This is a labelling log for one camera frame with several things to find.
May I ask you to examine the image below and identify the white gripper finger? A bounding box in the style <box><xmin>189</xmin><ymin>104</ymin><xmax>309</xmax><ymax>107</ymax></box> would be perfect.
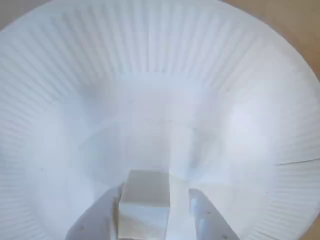
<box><xmin>188</xmin><ymin>188</ymin><xmax>241</xmax><ymax>240</ymax></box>
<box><xmin>64</xmin><ymin>184</ymin><xmax>124</xmax><ymax>240</ymax></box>

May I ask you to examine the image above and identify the white cube block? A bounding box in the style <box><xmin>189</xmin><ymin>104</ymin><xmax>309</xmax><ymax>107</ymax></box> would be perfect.
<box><xmin>116</xmin><ymin>169</ymin><xmax>174</xmax><ymax>240</ymax></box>

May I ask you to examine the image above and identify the white paper plate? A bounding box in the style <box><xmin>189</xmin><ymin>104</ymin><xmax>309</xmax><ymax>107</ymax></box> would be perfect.
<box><xmin>0</xmin><ymin>0</ymin><xmax>320</xmax><ymax>240</ymax></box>

